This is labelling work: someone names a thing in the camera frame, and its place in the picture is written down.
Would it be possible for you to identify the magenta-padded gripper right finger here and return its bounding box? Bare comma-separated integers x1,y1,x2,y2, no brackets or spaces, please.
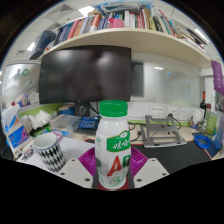
128,147,170,190

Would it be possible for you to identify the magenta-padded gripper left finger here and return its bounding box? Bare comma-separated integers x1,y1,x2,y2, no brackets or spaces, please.
59,147,100,190

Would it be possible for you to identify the white green-capped drink bottle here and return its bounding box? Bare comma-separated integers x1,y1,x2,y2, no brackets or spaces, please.
94,99,132,191

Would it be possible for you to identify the purple translucent water bottle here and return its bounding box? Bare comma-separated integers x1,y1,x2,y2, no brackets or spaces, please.
214,114,224,150

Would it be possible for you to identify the black desk mat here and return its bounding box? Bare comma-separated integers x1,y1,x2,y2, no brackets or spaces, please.
84,138,214,174

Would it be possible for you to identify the white paper sheet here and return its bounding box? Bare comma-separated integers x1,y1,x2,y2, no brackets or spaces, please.
24,136,98,168

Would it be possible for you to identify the black-and-white patterned mug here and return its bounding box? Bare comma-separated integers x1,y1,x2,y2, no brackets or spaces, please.
32,132,67,174

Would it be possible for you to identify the grey metal laptop stand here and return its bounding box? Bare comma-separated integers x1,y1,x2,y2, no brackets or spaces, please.
139,114,188,149

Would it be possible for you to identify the blue electronics box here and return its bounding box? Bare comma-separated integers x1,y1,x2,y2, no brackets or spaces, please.
78,115,100,130

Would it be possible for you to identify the clear plastic container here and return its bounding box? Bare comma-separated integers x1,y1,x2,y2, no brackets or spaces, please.
49,114,82,134

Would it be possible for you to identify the dark blue pad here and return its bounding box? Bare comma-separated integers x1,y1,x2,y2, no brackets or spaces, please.
204,146,221,159

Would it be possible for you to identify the stack of white napkins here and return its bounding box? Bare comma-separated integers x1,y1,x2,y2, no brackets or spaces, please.
21,109,53,133

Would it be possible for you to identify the blue tissue box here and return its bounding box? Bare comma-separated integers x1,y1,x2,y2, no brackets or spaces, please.
1,104,29,149

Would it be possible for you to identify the white jar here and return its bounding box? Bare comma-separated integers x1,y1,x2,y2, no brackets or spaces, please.
192,108,205,125

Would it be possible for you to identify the dark wine bottle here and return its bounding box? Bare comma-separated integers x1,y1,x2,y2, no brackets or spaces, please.
199,91,208,119

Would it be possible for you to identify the black computer monitor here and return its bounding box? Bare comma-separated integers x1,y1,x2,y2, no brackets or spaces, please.
38,45,132,118

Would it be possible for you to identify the black cable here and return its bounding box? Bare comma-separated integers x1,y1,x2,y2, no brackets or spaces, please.
128,121,144,143

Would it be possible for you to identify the coiled blue cable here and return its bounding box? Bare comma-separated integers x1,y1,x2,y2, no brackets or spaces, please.
192,133,213,150

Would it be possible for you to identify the white wall socket panel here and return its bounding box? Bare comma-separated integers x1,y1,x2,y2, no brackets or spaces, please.
148,104,191,122

